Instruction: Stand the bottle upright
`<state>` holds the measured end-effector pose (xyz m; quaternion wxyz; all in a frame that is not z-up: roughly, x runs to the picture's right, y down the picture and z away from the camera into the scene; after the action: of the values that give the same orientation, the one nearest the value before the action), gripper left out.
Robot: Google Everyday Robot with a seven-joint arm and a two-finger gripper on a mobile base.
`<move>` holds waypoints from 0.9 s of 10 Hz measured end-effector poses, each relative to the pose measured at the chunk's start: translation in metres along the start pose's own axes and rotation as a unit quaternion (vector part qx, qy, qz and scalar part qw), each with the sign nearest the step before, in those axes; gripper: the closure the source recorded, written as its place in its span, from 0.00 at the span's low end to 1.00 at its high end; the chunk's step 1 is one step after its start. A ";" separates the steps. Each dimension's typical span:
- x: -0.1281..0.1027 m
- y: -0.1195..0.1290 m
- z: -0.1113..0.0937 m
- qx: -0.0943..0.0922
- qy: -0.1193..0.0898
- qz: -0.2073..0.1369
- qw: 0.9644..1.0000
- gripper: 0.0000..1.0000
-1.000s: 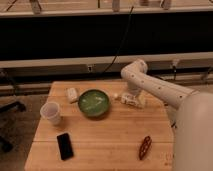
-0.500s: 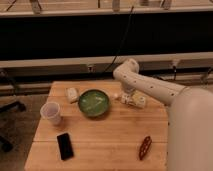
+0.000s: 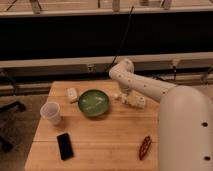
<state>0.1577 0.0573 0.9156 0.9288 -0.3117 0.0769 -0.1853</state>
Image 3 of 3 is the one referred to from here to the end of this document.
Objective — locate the green bowl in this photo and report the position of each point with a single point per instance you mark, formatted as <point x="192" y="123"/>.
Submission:
<point x="93" y="103"/>

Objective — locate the translucent white plastic cup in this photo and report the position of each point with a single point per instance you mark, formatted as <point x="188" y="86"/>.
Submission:
<point x="51" y="112"/>

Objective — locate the white labelled plastic bottle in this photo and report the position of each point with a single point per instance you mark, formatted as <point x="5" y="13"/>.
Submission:
<point x="133" y="100"/>

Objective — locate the red brown oblong object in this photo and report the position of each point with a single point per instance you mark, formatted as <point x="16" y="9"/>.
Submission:
<point x="146" y="143"/>

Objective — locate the small white box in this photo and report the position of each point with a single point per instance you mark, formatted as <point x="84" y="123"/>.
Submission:
<point x="72" y="95"/>

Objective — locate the black office chair base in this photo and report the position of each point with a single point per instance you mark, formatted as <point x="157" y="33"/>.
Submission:
<point x="6" y="118"/>

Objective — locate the black smartphone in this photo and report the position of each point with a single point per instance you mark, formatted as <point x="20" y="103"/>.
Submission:
<point x="65" y="146"/>

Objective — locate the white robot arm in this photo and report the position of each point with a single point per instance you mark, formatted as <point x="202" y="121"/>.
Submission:
<point x="185" y="127"/>

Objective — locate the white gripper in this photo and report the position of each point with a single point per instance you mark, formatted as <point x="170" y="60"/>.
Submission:
<point x="124" y="93"/>

